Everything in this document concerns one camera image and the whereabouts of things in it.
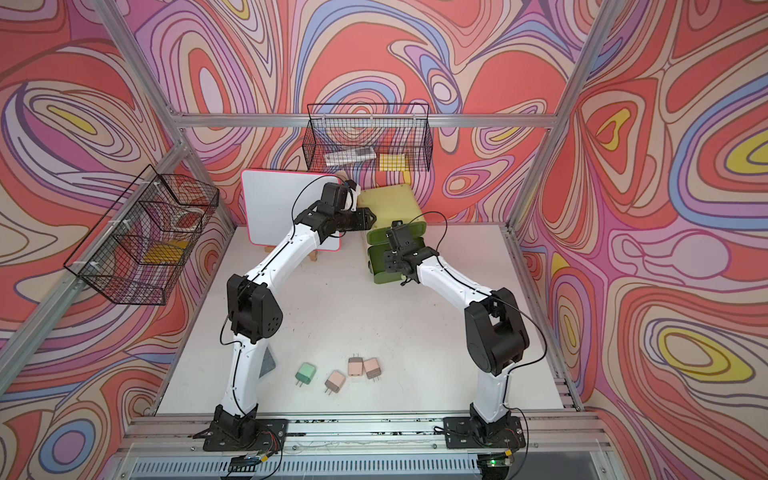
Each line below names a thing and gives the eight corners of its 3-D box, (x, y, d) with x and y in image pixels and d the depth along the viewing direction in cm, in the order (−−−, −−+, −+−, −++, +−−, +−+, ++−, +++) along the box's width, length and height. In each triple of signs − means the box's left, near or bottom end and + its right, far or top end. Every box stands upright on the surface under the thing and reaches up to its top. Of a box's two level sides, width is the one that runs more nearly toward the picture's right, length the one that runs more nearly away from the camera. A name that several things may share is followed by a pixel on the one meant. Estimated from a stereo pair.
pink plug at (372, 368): (368, 383, 83) (368, 381, 82) (362, 363, 87) (362, 360, 85) (383, 378, 84) (383, 375, 82) (377, 358, 88) (376, 355, 86)
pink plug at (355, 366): (348, 376, 84) (347, 374, 83) (349, 357, 88) (348, 354, 87) (363, 376, 84) (362, 374, 83) (364, 357, 88) (363, 354, 87)
